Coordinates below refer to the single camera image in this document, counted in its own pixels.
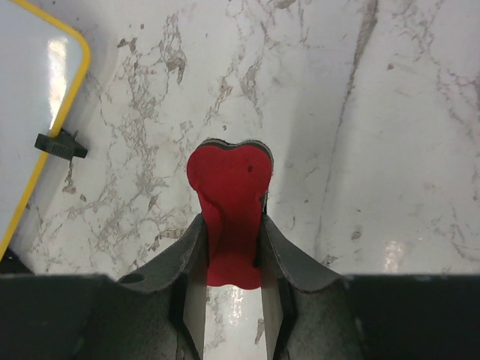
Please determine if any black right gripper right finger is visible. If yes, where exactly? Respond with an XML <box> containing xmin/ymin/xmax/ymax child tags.
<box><xmin>257</xmin><ymin>215</ymin><xmax>360</xmax><ymax>359</ymax></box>

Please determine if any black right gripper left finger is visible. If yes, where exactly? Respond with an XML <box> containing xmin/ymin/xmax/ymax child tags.
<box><xmin>118</xmin><ymin>214</ymin><xmax>209</xmax><ymax>359</ymax></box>

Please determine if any red heart-shaped eraser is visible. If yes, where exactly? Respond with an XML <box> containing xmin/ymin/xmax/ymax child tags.
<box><xmin>187</xmin><ymin>139</ymin><xmax>274</xmax><ymax>290</ymax></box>

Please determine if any yellow-framed small whiteboard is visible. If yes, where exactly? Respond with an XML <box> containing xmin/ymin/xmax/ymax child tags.
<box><xmin>1</xmin><ymin>1</ymin><xmax>91</xmax><ymax>252</ymax></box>

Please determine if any black whiteboard stand foot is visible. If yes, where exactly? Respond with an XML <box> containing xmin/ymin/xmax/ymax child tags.
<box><xmin>34</xmin><ymin>129</ymin><xmax>88</xmax><ymax>161</ymax></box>

